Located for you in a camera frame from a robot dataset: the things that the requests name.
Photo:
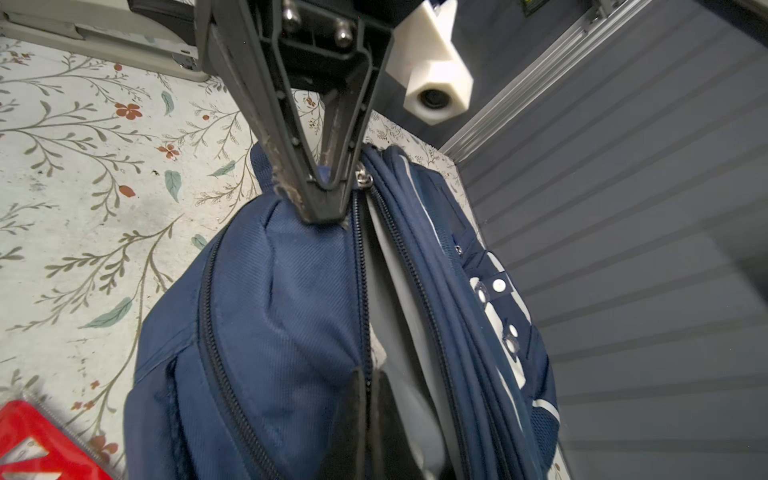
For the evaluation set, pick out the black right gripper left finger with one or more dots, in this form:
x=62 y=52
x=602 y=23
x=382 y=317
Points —
x=346 y=454

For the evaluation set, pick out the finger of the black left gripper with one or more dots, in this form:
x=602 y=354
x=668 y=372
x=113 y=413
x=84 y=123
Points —
x=227 y=40
x=345 y=105

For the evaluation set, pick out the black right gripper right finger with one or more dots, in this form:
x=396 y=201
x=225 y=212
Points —
x=393 y=457

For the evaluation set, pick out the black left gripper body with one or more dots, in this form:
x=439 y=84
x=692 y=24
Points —
x=320 y=45

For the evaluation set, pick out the navy blue student backpack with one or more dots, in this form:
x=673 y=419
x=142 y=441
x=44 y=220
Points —
x=242 y=362

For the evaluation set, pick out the black grey stapler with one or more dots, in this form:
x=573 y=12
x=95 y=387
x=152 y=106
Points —
x=157 y=36

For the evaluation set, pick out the red tissue packet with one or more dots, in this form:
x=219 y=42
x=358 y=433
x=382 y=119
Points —
x=33 y=447

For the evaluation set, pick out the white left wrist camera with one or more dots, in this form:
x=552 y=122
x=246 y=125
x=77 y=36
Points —
x=438 y=85

